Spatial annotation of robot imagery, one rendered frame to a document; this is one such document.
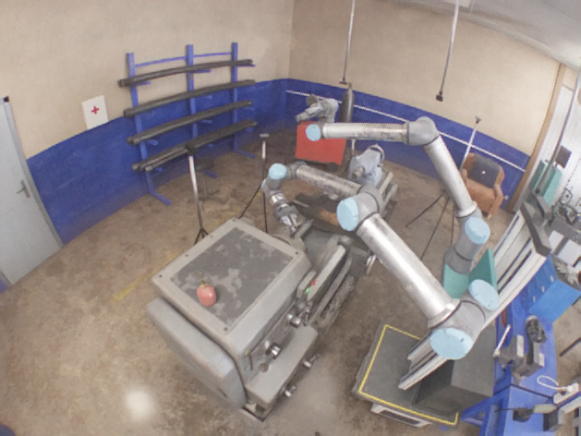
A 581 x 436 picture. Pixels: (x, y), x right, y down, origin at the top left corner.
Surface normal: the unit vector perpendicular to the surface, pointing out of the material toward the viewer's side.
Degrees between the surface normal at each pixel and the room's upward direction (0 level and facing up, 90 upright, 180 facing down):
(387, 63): 90
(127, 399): 0
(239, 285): 0
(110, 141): 90
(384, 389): 0
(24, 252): 90
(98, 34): 90
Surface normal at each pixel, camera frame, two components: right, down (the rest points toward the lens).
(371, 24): -0.54, 0.49
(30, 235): 0.84, 0.38
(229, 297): 0.07, -0.79
